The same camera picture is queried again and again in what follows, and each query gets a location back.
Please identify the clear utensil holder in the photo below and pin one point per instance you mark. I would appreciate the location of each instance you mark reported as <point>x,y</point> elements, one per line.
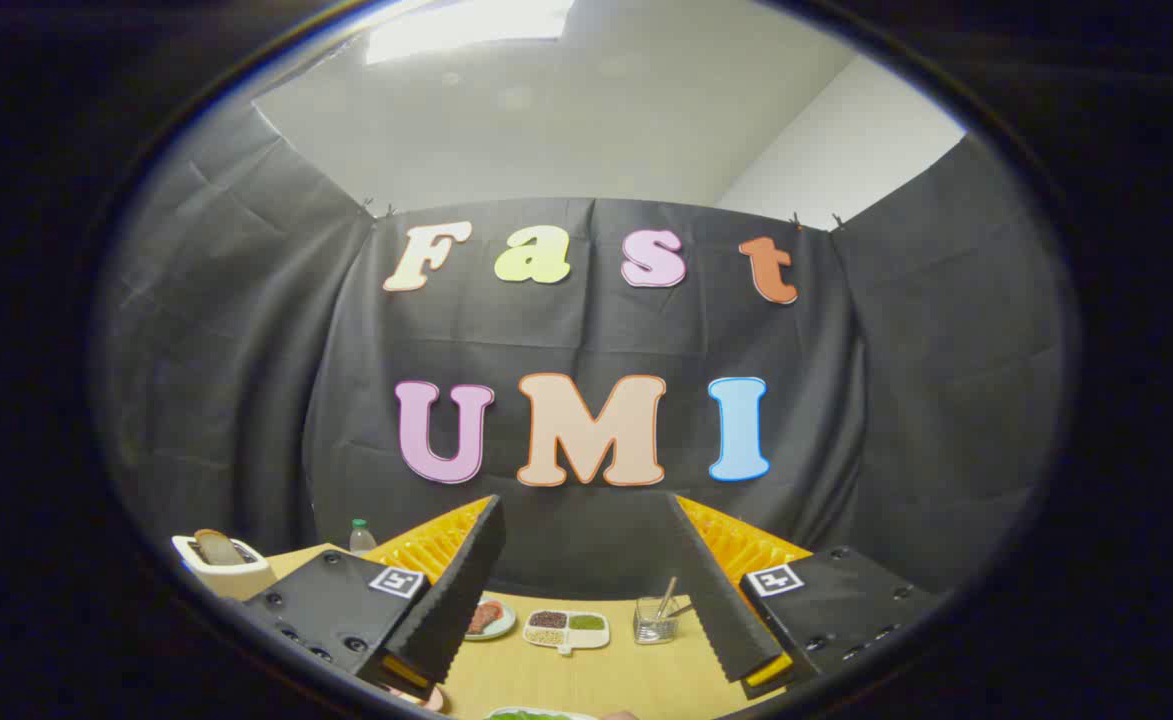
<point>654,630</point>

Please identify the pink round plate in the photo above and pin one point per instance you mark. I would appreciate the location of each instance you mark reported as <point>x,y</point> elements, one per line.
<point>431,698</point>

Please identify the brown meat patty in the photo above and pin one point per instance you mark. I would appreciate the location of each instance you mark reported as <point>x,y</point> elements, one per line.
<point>486,617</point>

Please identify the black backdrop cloth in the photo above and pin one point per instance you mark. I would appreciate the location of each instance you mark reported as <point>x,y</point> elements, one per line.
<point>586,330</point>

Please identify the ceiling light panel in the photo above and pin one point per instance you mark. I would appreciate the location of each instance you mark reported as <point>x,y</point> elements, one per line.
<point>466,25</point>

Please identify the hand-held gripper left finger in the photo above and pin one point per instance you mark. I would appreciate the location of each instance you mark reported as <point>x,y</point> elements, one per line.
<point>456,590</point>

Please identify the white divided grain dish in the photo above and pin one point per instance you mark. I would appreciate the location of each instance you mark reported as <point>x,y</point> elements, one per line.
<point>566,632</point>

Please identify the clear plastic water bottle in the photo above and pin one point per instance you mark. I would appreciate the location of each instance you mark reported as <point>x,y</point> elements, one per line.
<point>362,540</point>

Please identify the wooden stick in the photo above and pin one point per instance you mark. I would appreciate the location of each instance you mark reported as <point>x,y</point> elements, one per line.
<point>668,595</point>

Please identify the white toaster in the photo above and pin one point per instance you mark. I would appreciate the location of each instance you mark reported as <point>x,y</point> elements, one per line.
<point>236,578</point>

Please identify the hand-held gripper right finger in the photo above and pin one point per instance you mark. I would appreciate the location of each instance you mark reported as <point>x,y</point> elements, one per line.
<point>711,590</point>

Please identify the pale green oval plate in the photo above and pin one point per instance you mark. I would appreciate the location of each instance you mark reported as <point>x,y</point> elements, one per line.
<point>504,624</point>

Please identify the white square plate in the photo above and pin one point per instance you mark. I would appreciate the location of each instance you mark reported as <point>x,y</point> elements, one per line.
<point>586,714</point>

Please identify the plain bread slice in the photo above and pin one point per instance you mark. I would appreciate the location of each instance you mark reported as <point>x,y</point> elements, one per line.
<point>216,546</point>

